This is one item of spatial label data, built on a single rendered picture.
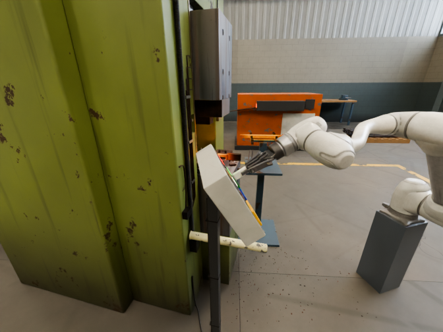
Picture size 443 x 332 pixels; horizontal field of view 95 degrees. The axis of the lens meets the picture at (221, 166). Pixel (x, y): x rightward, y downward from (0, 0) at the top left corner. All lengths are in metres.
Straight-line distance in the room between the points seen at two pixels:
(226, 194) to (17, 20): 1.04
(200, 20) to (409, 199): 1.58
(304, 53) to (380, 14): 2.64
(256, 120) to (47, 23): 4.12
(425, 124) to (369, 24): 8.95
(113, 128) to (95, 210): 0.45
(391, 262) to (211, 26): 1.84
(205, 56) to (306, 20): 8.29
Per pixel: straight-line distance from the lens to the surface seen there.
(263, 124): 4.81
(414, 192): 1.73
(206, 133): 1.60
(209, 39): 1.15
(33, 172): 1.47
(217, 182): 0.59
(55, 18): 1.18
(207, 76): 1.13
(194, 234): 1.24
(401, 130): 1.29
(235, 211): 0.65
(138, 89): 0.99
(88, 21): 1.13
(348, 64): 9.72
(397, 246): 1.85
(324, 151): 0.80
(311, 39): 9.28
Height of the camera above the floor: 1.44
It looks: 22 degrees down
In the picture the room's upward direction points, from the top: straight up
